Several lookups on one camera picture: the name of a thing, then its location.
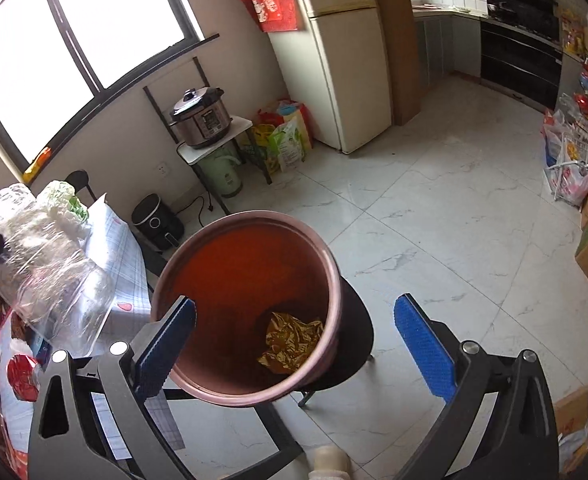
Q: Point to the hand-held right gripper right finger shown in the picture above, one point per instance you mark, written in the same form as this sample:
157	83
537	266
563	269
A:
424	345

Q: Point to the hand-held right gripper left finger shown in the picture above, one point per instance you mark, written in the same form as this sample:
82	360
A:
166	347

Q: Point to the reddish brown plastic bucket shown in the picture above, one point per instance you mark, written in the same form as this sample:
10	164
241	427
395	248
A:
234	270

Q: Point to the black round stool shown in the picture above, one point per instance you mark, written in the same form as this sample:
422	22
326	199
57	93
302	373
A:
356	330
80	182

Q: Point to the crumpled gold foil wrapper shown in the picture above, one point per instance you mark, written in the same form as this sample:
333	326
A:
289	340

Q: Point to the large clear plastic bottle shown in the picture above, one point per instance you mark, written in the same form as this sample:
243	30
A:
59	280

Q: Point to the black air fryer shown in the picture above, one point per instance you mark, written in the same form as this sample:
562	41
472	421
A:
151	220

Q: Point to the red lidded jar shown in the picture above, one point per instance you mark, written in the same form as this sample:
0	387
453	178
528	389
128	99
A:
23	377

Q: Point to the person's beige slipper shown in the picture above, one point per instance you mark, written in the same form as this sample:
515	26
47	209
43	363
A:
328	462

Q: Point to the flat cardboard sheet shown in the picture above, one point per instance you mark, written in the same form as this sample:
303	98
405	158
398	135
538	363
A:
573	410

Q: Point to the white bag with green print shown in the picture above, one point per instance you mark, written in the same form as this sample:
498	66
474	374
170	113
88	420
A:
64	205

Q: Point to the green white kettle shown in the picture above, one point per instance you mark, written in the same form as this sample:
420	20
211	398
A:
221	175

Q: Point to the white and pink plastic bag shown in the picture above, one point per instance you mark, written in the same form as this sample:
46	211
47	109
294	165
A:
571	182

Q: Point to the orange packet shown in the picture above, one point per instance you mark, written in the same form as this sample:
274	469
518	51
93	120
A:
38	164

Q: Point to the silver electric pressure cooker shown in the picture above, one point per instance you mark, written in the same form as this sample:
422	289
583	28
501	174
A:
201	120

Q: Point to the black rack with white shelf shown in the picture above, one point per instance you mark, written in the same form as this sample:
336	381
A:
239	125

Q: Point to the green and white sack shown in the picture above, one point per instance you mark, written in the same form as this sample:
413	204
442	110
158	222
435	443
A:
289	145

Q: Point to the red shopping bag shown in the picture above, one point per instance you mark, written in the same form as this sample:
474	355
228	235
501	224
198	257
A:
269	117

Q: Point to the black built-in stove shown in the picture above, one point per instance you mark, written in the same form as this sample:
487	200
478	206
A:
519	65

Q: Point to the cream two-door refrigerator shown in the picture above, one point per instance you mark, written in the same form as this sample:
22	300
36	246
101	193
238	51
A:
344	60

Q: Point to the grey kitchen cabinets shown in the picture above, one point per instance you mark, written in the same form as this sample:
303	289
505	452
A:
446	45

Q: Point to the dark framed window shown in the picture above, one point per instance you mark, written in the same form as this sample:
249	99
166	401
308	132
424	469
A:
49	60

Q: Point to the white wall socket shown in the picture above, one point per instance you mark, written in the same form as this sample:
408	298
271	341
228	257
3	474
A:
161	169

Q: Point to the brown wooden door frame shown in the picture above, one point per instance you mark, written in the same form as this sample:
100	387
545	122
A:
399	45

